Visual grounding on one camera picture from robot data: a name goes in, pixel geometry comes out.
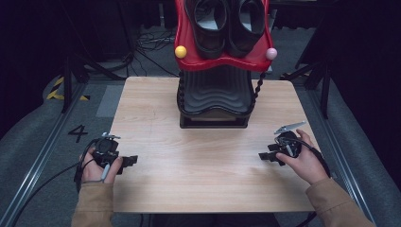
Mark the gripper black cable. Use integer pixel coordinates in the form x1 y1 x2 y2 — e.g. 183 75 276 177
283 135 332 227
11 137 107 227

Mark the metal floor rail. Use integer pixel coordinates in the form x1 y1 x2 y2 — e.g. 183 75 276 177
0 80 88 227
305 86 378 227

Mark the black metal stand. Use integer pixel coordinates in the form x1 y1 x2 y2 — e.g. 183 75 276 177
61 51 128 114
279 61 333 120

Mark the person's right hand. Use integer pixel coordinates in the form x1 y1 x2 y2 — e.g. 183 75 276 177
275 128 331 186

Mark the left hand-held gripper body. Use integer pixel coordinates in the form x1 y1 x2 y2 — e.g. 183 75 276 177
90 131 127 176

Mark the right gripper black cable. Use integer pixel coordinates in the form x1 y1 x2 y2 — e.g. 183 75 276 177
283 135 332 227

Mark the person's left hand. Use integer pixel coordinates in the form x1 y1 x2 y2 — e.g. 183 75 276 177
80 146 124 184

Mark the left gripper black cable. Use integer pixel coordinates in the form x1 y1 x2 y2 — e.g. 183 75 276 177
11 137 107 227

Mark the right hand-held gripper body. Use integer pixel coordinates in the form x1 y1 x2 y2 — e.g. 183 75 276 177
272 120 307 159

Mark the bundle of floor cables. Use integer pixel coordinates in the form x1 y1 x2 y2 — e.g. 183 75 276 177
133 26 179 79

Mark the red and black shoe rack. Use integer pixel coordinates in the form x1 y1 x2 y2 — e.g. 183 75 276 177
173 0 279 130

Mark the black leather shoe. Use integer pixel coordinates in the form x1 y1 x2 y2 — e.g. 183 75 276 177
224 0 267 59
183 0 231 61

